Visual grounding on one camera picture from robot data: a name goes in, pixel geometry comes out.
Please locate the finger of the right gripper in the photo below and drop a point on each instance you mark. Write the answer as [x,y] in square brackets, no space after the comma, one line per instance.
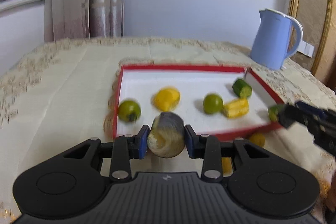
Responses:
[290,114]
[311,109]

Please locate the cream embroidered tablecloth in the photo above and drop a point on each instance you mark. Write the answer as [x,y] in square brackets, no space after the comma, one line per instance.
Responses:
[60,94]

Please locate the small green tomato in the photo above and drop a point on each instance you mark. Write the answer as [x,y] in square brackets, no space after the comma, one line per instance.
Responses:
[129,111]

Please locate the gold mirror frame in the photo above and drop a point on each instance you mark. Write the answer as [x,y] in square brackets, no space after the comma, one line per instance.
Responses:
[318,20]

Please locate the white wall socket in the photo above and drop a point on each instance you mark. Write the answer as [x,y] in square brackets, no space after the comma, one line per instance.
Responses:
[306,49]

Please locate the yellow green fruit piece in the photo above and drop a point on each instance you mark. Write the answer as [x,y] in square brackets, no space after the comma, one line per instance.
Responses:
[257,139]

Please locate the green lime fruit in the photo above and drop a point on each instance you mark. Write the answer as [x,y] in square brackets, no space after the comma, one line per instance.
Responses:
[212,103]

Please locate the yellow fruit chunk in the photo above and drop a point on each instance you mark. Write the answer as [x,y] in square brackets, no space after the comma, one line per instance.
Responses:
[236,108]

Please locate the red shallow cardboard box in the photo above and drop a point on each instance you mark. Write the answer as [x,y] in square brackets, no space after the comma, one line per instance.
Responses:
[141,82]

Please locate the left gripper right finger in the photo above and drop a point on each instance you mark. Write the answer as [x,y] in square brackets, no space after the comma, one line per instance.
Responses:
[208,148]

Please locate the small yellow-brown fruit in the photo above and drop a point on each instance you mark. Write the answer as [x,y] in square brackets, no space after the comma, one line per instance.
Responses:
[226,165]

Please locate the blue electric kettle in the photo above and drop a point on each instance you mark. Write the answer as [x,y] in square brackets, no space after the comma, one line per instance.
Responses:
[278,38]

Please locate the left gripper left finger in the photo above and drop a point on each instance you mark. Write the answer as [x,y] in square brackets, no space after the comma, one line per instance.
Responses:
[125,148]

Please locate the yellow rounded fruit piece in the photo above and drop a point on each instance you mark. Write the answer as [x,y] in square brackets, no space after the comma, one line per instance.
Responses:
[166,99]

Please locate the green cucumber piece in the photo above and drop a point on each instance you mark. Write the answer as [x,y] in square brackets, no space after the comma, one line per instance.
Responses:
[273,112]
[242,89]

